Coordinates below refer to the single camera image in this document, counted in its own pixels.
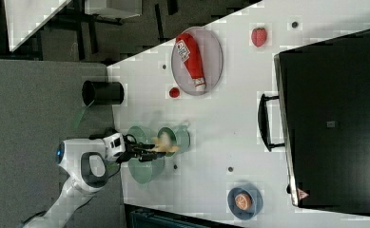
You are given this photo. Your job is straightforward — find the grey round plate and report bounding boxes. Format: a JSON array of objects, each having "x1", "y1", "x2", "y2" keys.
[{"x1": 171, "y1": 27, "x2": 223, "y2": 96}]

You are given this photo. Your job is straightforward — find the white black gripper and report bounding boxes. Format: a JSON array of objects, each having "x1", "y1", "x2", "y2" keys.
[{"x1": 90, "y1": 127, "x2": 166, "y2": 163}]

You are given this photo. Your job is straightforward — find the dark blue bowl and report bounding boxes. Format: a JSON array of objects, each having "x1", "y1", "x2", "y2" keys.
[{"x1": 227, "y1": 183, "x2": 263, "y2": 220}]

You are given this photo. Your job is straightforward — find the black cylinder cup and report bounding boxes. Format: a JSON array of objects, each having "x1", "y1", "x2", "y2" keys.
[{"x1": 82, "y1": 81, "x2": 125, "y2": 106}]

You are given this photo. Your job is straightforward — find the green round plate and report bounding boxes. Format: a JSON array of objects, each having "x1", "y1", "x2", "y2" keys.
[{"x1": 127, "y1": 125, "x2": 165, "y2": 184}]

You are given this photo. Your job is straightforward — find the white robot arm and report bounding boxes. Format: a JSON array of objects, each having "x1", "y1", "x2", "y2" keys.
[{"x1": 22, "y1": 128, "x2": 178, "y2": 228}]

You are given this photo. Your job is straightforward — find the red plush ketchup bottle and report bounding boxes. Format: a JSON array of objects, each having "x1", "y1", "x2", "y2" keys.
[{"x1": 175, "y1": 33, "x2": 206, "y2": 92}]

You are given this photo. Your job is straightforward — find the green mug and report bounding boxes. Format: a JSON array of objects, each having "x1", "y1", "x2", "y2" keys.
[{"x1": 157, "y1": 125, "x2": 190, "y2": 157}]

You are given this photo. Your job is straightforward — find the large red plush strawberry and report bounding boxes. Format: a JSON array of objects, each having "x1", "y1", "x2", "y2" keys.
[{"x1": 251, "y1": 28, "x2": 267, "y2": 48}]

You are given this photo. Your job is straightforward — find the peeled plush banana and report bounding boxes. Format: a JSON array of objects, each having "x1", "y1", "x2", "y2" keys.
[{"x1": 151, "y1": 132, "x2": 180, "y2": 153}]

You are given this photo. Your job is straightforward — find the black oven with handle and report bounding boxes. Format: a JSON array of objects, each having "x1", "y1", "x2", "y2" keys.
[{"x1": 273, "y1": 29, "x2": 370, "y2": 217}]

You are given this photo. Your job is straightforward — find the plush orange slice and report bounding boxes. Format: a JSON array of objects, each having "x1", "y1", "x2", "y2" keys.
[{"x1": 235, "y1": 193, "x2": 252, "y2": 211}]

